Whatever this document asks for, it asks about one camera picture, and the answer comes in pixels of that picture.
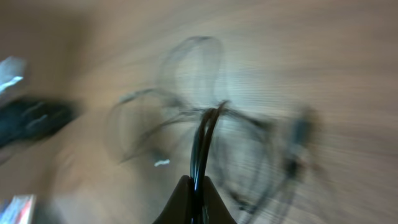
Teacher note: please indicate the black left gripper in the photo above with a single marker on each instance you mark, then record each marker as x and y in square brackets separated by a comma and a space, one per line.
[29, 118]

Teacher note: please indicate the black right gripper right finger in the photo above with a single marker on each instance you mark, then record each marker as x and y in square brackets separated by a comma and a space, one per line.
[213, 209]

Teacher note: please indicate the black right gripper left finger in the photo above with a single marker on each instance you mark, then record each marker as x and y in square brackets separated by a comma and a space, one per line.
[179, 208]

